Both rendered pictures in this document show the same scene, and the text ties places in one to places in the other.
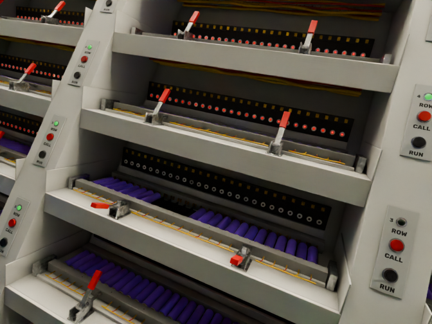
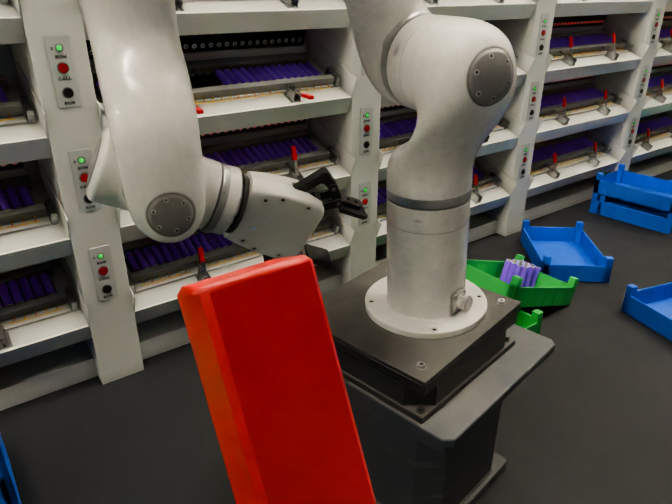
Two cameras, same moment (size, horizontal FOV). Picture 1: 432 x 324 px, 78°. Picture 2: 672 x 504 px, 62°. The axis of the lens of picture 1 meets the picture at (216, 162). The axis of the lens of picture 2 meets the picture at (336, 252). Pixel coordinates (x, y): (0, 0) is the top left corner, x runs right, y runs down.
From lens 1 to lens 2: 105 cm
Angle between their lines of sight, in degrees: 64
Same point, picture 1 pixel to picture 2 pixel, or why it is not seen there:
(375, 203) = not seen: hidden behind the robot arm
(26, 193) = (77, 142)
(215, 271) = (284, 111)
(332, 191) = (332, 23)
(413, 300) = not seen: hidden behind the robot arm
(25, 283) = (125, 217)
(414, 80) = not seen: outside the picture
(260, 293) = (312, 109)
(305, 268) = (322, 80)
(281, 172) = (302, 20)
